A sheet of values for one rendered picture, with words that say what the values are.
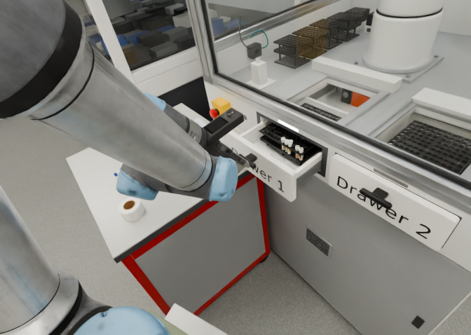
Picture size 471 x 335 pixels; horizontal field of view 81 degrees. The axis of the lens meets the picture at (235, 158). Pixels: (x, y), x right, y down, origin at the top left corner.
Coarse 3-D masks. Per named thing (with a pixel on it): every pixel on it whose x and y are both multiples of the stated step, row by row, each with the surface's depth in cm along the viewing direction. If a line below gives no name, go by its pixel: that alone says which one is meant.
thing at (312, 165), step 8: (256, 128) 92; (248, 136) 91; (256, 136) 94; (256, 144) 94; (264, 144) 94; (280, 152) 90; (320, 152) 78; (288, 160) 86; (312, 160) 76; (320, 160) 79; (304, 168) 75; (312, 168) 77; (320, 168) 81; (296, 176) 74; (304, 176) 77; (296, 184) 76
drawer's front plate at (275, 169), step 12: (228, 132) 86; (228, 144) 90; (240, 144) 83; (252, 144) 80; (264, 156) 75; (264, 168) 78; (276, 168) 73; (288, 168) 71; (264, 180) 82; (276, 180) 76; (288, 180) 71; (288, 192) 74
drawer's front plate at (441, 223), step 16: (336, 160) 71; (336, 176) 74; (352, 176) 69; (368, 176) 65; (352, 192) 72; (400, 192) 60; (368, 208) 71; (384, 208) 66; (400, 208) 62; (416, 208) 59; (432, 208) 56; (400, 224) 65; (416, 224) 61; (432, 224) 58; (448, 224) 55; (432, 240) 60
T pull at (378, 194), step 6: (360, 192) 65; (366, 192) 64; (372, 192) 64; (378, 192) 63; (384, 192) 63; (372, 198) 63; (378, 198) 62; (384, 198) 62; (378, 204) 62; (384, 204) 61; (390, 204) 60
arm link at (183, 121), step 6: (150, 96) 50; (156, 102) 50; (162, 102) 52; (162, 108) 51; (168, 108) 53; (168, 114) 52; (174, 114) 54; (180, 114) 56; (174, 120) 53; (180, 120) 55; (186, 120) 57; (180, 126) 55; (186, 126) 56; (186, 132) 56
